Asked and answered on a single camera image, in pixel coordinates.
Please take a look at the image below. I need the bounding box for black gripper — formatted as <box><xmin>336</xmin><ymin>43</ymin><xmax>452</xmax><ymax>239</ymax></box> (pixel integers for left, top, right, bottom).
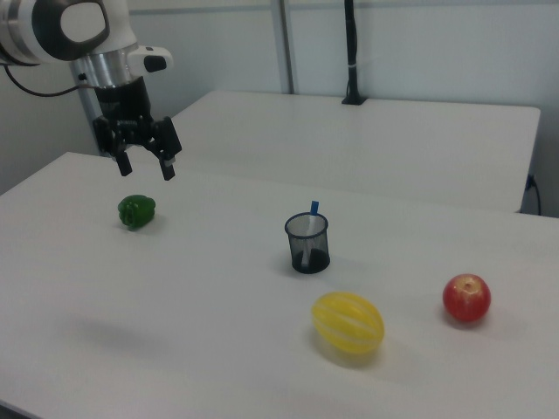
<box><xmin>92</xmin><ymin>76</ymin><xmax>183</xmax><ymax>182</ymax></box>

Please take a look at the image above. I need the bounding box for blue capped white marker pen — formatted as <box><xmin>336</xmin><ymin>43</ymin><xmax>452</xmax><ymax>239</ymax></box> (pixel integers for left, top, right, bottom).
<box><xmin>300</xmin><ymin>200</ymin><xmax>321</xmax><ymax>268</ymax></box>

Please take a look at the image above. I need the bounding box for black mesh pen cup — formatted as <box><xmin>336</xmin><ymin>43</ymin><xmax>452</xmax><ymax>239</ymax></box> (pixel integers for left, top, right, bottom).
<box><xmin>284</xmin><ymin>211</ymin><xmax>332</xmax><ymax>275</ymax></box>

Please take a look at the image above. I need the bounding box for green bell pepper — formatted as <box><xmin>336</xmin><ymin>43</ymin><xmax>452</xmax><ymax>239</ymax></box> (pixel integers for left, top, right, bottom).
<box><xmin>117</xmin><ymin>194</ymin><xmax>157</xmax><ymax>230</ymax></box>

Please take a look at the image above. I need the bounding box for yellow striped melon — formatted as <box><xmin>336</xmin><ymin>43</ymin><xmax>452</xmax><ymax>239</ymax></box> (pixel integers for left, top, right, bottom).
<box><xmin>310</xmin><ymin>291</ymin><xmax>385</xmax><ymax>355</ymax></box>

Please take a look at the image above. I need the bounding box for red apple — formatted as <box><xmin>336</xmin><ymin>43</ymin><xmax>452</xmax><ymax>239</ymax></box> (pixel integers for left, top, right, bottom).
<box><xmin>442</xmin><ymin>273</ymin><xmax>492</xmax><ymax>324</ymax></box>

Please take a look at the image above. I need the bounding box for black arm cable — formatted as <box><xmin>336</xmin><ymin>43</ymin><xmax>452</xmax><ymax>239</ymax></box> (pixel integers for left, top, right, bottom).
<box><xmin>1</xmin><ymin>64</ymin><xmax>96</xmax><ymax>96</ymax></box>

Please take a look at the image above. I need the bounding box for grey partition post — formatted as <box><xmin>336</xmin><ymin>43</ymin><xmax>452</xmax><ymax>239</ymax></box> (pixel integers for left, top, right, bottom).
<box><xmin>278</xmin><ymin>0</ymin><xmax>294</xmax><ymax>95</ymax></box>

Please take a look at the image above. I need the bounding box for black camera stand pole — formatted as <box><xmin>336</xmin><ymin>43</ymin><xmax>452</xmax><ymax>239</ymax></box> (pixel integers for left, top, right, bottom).
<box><xmin>341</xmin><ymin>0</ymin><xmax>368</xmax><ymax>106</ymax></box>

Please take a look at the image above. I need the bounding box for wall socket with cable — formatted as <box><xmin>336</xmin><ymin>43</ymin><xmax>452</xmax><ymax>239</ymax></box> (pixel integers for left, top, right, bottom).
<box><xmin>525</xmin><ymin>173</ymin><xmax>543</xmax><ymax>216</ymax></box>

